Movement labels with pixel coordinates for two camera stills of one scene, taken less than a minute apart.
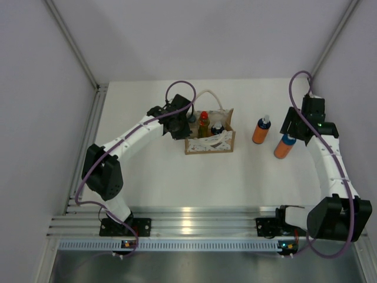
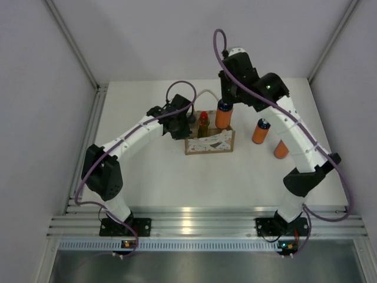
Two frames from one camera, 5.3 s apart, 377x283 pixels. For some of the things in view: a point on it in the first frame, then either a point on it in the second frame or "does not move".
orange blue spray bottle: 261,130 does not move
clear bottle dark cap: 193,125 does not move
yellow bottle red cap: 204,122 does not move
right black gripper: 288,125 -> 225,97
